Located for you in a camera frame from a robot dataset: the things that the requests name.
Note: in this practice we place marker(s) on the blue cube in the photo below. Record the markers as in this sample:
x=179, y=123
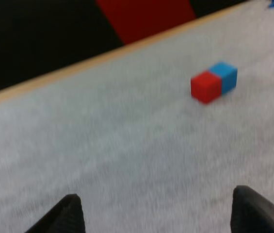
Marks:
x=226, y=75

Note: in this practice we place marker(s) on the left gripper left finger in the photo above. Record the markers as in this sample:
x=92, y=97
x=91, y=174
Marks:
x=64, y=218

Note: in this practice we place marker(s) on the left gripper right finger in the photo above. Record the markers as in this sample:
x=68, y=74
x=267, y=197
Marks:
x=255, y=213

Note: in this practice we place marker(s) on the red cube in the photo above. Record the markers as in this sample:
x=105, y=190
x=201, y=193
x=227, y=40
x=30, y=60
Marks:
x=205, y=86

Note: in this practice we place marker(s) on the blue clip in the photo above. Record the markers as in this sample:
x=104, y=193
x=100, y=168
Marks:
x=273, y=3

